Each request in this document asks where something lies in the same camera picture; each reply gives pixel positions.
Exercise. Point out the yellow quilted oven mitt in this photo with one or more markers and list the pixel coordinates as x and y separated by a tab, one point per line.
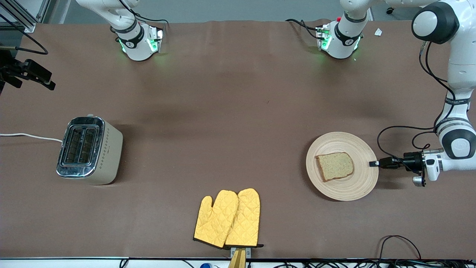
245	219
215	219

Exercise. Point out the grey metal bracket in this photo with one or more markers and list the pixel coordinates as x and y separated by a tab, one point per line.
248	251

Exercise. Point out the white paper scrap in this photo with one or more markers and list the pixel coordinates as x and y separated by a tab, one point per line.
378	32

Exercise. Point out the aluminium frame profile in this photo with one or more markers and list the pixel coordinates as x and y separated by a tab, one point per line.
26	25

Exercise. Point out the slice of brown-crust bread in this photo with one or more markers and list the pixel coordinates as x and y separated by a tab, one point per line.
334	165

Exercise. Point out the cream and chrome toaster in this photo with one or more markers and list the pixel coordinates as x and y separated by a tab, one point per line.
108	156

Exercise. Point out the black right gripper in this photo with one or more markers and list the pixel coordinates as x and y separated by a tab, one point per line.
6	67

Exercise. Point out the brown table cover sheet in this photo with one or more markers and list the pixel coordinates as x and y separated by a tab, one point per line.
238	111

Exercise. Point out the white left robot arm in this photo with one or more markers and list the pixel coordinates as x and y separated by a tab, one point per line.
459	74

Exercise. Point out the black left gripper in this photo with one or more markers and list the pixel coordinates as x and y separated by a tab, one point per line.
410	161

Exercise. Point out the black chair caster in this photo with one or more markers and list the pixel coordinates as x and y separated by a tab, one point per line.
390	10

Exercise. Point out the round light wooden plate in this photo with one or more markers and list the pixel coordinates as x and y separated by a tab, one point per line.
346	190

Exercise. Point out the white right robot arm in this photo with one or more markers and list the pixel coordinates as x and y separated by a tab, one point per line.
137	48

